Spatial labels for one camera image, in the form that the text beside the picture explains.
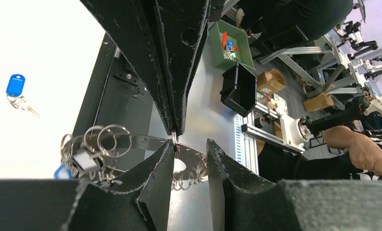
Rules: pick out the silver key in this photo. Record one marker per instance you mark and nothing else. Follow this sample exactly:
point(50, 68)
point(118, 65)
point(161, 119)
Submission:
point(20, 102)

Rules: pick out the operator forearm and hand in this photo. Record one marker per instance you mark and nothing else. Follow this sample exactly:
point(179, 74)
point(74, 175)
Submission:
point(364, 153)

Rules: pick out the brown cardboard box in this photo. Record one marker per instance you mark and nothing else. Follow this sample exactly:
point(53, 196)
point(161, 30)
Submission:
point(319, 102)
point(270, 82)

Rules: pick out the blue key tag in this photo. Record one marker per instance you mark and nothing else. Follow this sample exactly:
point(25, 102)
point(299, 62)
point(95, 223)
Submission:
point(63, 172)
point(15, 85)

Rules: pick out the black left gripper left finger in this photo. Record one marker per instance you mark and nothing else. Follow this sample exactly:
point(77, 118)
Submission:
point(140, 203)

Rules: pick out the black plastic bin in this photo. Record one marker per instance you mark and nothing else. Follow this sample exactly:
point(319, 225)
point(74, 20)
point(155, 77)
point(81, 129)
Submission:
point(239, 89)

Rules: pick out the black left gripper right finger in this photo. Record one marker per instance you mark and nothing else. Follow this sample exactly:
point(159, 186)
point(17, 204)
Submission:
point(244, 201)

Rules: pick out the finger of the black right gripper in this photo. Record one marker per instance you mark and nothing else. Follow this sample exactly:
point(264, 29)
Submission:
point(181, 27)
point(126, 24)

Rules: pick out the green parts bin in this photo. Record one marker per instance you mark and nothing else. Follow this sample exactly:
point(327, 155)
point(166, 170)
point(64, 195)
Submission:
point(229, 46)

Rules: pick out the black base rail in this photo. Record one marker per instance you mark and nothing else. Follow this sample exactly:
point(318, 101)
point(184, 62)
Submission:
point(109, 99)

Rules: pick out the person in black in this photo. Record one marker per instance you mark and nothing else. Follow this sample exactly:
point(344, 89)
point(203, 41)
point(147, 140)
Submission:
point(278, 17)

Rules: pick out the round metal key ring plate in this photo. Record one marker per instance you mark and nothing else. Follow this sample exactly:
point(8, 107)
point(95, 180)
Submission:
point(118, 151)

